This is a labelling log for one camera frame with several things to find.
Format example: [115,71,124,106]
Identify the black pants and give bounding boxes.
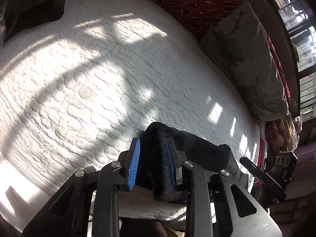
[136,122,248,203]

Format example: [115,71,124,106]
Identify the stuffed toy in plastic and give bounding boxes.
[265,115,302,155]

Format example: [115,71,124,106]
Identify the white quilted mattress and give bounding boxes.
[1,0,260,230]

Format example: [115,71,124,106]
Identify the grey floral pillow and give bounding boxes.
[201,2,289,121]

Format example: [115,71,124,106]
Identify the window with bars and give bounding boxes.
[273,0,315,121]

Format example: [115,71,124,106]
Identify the black bag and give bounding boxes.
[1,0,65,45]

